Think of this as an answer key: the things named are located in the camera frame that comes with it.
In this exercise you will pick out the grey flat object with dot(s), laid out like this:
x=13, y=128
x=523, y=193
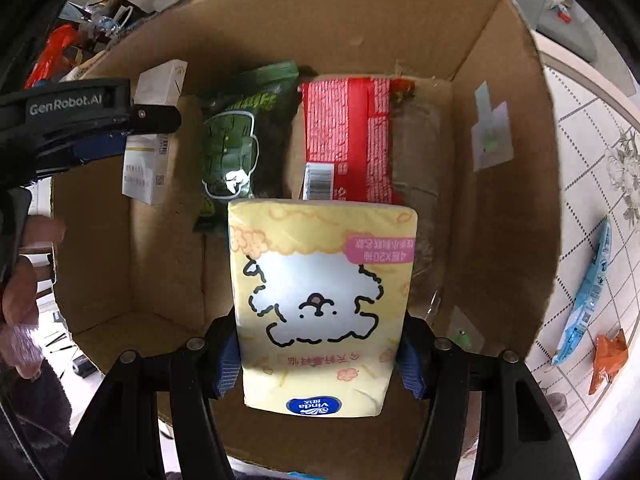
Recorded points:
x=567, y=35

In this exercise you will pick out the yellow tissue pack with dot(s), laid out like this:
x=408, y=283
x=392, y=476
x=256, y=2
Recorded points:
x=320, y=305

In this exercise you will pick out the white paper carton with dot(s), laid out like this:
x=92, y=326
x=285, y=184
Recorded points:
x=150, y=85

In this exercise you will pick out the orange-red plastic bag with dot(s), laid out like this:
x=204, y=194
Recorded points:
x=50, y=55

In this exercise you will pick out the blue snack packet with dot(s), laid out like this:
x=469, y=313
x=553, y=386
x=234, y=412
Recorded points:
x=586, y=300

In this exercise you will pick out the person's left hand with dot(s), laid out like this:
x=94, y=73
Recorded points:
x=21, y=287

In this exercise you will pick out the green snack bag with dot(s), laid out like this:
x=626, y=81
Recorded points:
x=235, y=145

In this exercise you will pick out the small red and white item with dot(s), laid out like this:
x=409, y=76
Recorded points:
x=561, y=9

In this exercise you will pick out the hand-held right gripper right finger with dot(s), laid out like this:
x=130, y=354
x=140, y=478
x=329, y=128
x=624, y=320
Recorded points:
x=411, y=366

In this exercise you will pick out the orange snack wrapper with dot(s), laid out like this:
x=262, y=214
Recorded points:
x=609, y=360

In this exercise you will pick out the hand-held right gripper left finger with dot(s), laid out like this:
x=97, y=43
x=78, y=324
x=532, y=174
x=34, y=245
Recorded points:
x=227, y=366

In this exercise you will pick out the brown cardboard box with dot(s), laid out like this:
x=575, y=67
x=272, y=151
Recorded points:
x=360, y=35

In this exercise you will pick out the red and clear snack packet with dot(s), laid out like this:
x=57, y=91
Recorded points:
x=345, y=135

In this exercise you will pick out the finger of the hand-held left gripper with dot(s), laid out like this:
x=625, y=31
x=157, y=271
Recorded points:
x=97, y=147
x=142, y=117

